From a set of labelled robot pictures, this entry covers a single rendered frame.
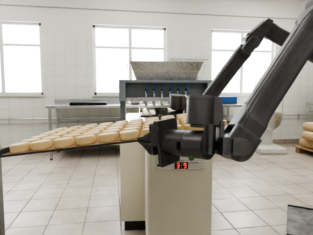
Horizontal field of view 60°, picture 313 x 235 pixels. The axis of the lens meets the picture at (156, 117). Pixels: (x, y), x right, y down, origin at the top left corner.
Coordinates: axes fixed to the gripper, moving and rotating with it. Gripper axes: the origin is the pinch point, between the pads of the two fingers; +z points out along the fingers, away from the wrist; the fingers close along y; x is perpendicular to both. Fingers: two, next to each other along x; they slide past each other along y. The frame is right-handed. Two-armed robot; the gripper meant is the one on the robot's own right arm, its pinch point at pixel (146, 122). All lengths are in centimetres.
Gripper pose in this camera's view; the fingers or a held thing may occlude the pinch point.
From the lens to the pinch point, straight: 104.5
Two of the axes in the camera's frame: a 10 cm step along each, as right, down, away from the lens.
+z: -7.0, 1.2, -7.0
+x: 7.1, 0.0, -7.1
